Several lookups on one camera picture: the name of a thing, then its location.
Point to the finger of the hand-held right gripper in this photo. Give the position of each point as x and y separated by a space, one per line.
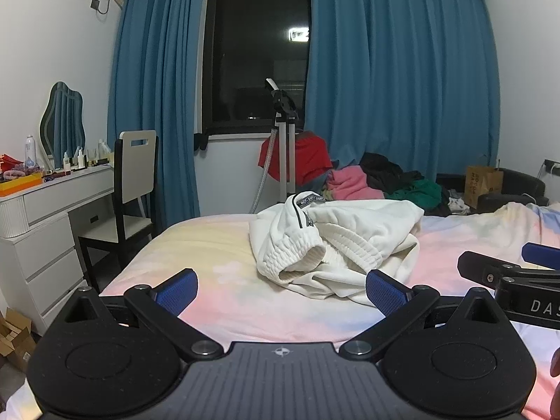
542 254
477 267

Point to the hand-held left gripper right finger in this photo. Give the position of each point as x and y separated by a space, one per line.
386 291

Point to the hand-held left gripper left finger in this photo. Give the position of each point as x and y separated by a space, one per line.
177 289

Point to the white sweatshirt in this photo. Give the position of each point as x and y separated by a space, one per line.
350 223

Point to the person's right hand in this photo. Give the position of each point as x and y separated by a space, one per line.
556 365

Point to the black sofa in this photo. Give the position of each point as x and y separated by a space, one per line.
520 188

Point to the brown paper bag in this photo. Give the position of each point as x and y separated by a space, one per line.
483 183

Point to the green cloth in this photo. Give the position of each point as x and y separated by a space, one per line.
420 190

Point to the pink cloth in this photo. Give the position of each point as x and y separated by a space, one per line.
350 183

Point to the black cloth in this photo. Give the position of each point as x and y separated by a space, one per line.
385 170

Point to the white and black chair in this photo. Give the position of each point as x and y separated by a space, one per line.
135 170

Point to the white dressing table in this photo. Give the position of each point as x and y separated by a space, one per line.
48 236

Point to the red cloth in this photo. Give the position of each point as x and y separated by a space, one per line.
310 157

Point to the small cosmetic bottle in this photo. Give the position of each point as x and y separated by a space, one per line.
66 162

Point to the cardboard boxes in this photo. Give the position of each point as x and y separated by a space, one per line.
15 341

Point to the white tripod stand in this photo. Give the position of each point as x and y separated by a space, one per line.
282 148

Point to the orange tray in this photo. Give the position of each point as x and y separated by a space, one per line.
17 186

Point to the blue curtain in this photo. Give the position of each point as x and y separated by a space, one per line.
153 96
393 74

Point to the silver spray bottle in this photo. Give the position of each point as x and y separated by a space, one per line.
30 153

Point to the wavy vanity mirror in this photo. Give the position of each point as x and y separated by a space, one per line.
63 122

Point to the dark window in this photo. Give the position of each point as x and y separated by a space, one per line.
245 52

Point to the grey wall socket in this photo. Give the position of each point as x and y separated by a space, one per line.
96 3

